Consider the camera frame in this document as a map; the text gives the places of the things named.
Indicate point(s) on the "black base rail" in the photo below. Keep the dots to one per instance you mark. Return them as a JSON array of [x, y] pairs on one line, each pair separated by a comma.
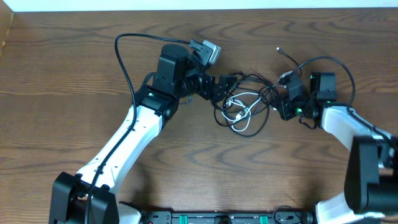
[[281, 215]]

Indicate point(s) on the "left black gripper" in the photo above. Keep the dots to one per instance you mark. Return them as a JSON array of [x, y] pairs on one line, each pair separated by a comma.
[[222, 90]]

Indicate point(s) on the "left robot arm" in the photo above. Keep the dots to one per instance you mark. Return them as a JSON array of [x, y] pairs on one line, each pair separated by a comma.
[[89, 196]]

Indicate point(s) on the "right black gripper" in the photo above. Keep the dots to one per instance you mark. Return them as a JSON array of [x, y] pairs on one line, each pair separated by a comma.
[[284, 111]]

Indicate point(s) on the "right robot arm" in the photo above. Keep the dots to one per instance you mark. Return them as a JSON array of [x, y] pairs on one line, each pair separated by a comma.
[[370, 188]]

